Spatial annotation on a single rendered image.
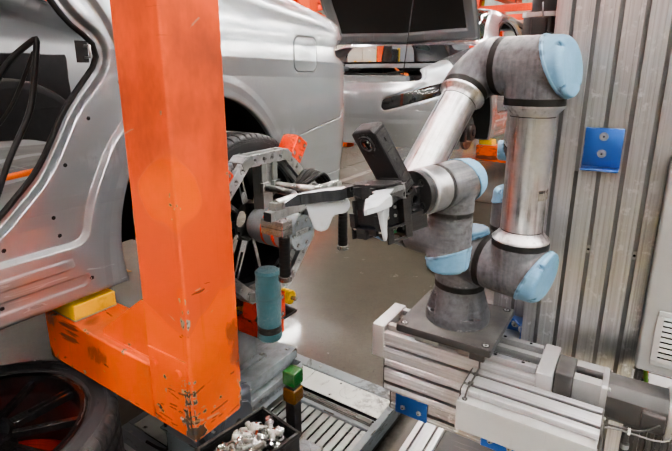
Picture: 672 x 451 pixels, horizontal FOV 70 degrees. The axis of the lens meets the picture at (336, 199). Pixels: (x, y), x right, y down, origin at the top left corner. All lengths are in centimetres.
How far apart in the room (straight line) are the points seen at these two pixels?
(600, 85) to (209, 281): 97
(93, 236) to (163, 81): 69
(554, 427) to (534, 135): 57
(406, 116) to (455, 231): 323
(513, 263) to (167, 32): 83
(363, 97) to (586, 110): 304
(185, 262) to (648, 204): 100
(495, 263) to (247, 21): 133
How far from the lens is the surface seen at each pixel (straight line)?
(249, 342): 211
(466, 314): 118
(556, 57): 97
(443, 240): 82
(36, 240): 156
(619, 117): 119
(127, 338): 146
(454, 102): 101
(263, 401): 210
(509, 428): 112
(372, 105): 407
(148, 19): 107
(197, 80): 109
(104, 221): 161
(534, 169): 102
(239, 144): 174
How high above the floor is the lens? 140
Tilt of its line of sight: 15 degrees down
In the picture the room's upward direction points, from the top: straight up
